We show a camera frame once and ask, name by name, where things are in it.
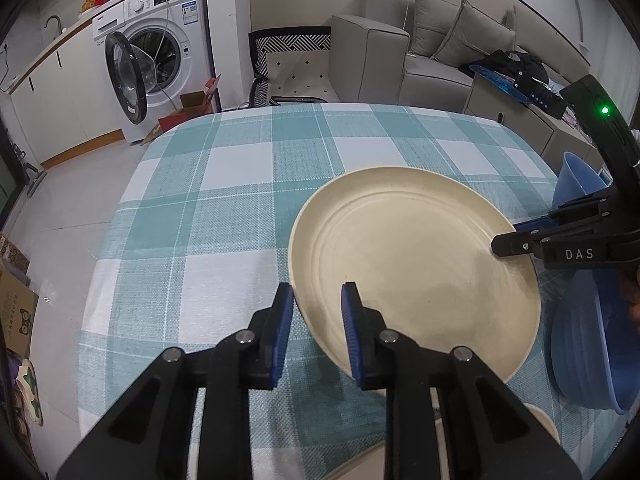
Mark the grey sofa cushion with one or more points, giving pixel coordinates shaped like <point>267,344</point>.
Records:
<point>472,35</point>
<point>435,20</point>

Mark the large cardboard box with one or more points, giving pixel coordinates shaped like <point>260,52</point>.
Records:
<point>15,305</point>

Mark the small red cardboard box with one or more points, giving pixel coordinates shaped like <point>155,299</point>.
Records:
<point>192,107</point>

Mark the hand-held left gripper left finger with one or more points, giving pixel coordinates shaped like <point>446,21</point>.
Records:
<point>282,330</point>

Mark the beige round plate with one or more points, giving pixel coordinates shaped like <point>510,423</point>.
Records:
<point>545,422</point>
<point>425,270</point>

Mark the large blue bowl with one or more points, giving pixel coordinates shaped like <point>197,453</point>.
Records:
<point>585,350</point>

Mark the white washing machine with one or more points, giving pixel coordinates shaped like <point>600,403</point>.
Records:
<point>170,25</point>

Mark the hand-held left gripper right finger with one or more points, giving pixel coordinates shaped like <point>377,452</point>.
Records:
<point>350,330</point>

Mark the beige nightstand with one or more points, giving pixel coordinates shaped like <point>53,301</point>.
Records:
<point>505,110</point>

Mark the yellow bottle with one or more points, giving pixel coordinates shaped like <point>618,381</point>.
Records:
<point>87,2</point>

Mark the wide blue bowl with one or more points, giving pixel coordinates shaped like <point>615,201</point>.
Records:
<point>575,180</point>

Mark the white lower kitchen cabinets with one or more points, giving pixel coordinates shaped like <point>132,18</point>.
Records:
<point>60,90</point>

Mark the grey sofa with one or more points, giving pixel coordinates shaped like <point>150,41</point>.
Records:
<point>370,60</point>

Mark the floor mop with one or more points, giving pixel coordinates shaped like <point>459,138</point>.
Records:
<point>32,175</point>

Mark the black box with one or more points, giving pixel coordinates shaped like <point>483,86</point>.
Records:
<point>542,94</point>

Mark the black jacket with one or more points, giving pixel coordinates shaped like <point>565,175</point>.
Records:
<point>515,62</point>

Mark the curved metal faucet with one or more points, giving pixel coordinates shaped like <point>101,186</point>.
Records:
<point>52,22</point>

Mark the teal checkered tablecloth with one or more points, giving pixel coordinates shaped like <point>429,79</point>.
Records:
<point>210,220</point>

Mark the beige green slipper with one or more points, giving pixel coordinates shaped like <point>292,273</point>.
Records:
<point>31,392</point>

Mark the black white patterned chair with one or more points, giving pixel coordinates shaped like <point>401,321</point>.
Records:
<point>295,67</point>

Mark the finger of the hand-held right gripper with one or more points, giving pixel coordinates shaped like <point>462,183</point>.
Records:
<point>580,210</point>
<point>520,245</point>

